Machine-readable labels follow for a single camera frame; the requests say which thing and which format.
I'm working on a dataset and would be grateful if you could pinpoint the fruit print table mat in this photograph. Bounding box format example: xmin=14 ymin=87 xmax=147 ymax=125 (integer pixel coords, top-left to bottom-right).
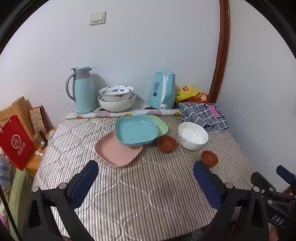
xmin=66 ymin=100 xmax=183 ymax=120

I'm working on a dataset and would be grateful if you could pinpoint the orange snack bag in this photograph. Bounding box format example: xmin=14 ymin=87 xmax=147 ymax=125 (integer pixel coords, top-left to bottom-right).
xmin=196 ymin=92 xmax=210 ymax=103

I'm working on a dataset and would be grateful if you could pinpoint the large white serving bowl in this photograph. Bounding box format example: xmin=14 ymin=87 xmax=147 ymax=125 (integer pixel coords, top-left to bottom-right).
xmin=97 ymin=93 xmax=136 ymax=113

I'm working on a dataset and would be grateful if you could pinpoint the small dark bottle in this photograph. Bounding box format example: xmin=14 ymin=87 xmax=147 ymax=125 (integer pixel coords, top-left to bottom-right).
xmin=38 ymin=130 xmax=49 ymax=146

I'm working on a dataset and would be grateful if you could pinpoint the striped quilted blanket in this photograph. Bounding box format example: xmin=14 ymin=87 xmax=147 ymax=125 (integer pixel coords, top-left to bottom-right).
xmin=31 ymin=105 xmax=257 ymax=241

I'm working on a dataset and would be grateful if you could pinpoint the red paper bag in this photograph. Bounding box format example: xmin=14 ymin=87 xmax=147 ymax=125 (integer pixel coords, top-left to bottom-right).
xmin=0 ymin=110 xmax=35 ymax=171

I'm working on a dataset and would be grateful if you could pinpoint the yellow snack bag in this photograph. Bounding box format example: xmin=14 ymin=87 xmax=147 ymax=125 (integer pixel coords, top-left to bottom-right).
xmin=175 ymin=85 xmax=201 ymax=103

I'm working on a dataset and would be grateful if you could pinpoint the dark blue checked cloth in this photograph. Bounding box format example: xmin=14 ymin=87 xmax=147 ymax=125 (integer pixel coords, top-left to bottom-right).
xmin=179 ymin=102 xmax=230 ymax=132

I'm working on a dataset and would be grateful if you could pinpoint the small brown bowl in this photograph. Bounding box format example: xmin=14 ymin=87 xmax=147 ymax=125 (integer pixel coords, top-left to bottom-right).
xmin=157 ymin=136 xmax=178 ymax=153
xmin=200 ymin=150 xmax=219 ymax=167

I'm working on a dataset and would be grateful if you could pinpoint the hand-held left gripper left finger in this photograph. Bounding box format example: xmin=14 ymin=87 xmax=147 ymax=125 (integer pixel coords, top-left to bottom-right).
xmin=23 ymin=160 xmax=100 ymax=241

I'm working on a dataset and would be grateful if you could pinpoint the green square plate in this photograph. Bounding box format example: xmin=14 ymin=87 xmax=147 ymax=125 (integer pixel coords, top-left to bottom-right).
xmin=146 ymin=115 xmax=169 ymax=138

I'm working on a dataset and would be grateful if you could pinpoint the brown wooden door frame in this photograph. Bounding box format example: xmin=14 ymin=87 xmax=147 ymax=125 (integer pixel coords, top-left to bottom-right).
xmin=208 ymin=0 xmax=230 ymax=103

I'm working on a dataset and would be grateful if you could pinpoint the white wall switch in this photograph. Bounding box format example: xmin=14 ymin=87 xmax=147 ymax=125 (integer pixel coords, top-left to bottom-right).
xmin=89 ymin=11 xmax=107 ymax=26

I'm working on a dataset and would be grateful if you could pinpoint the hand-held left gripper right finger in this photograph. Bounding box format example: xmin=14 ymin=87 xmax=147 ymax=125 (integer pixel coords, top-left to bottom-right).
xmin=193 ymin=160 xmax=270 ymax=241

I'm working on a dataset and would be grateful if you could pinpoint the white bowl with grey swirls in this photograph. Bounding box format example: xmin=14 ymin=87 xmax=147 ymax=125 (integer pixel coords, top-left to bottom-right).
xmin=178 ymin=122 xmax=209 ymax=151

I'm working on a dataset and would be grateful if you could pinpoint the white bowl with blue-red print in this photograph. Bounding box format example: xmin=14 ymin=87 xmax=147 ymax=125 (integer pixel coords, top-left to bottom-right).
xmin=99 ymin=85 xmax=134 ymax=102

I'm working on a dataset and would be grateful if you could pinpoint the wooden side table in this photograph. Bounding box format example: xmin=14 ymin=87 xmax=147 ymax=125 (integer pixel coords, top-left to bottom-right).
xmin=24 ymin=128 xmax=57 ymax=176

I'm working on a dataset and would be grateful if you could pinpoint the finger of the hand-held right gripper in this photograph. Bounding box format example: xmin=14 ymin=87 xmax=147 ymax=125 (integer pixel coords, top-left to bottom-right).
xmin=251 ymin=171 xmax=277 ymax=197
xmin=276 ymin=165 xmax=296 ymax=194

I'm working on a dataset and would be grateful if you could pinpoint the light blue electric kettle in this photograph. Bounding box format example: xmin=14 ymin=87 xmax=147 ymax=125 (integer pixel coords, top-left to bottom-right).
xmin=148 ymin=71 xmax=176 ymax=110

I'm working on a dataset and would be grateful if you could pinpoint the light blue thermos jug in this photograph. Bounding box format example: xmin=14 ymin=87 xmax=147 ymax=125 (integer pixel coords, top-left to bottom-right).
xmin=65 ymin=66 xmax=97 ymax=114

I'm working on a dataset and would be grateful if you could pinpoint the green cloth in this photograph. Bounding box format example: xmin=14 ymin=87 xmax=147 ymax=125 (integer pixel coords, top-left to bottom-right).
xmin=8 ymin=167 xmax=35 ymax=232

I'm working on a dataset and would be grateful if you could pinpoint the brown paper bag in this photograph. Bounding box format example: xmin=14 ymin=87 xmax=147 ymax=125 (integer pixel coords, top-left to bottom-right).
xmin=0 ymin=96 xmax=35 ymax=144

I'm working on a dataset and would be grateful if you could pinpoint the blue square plate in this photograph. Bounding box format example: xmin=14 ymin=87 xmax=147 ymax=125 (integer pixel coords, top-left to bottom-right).
xmin=115 ymin=115 xmax=159 ymax=146

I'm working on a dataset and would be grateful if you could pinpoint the pink square plate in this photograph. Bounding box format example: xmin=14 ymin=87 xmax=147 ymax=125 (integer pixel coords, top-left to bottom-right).
xmin=95 ymin=130 xmax=143 ymax=168

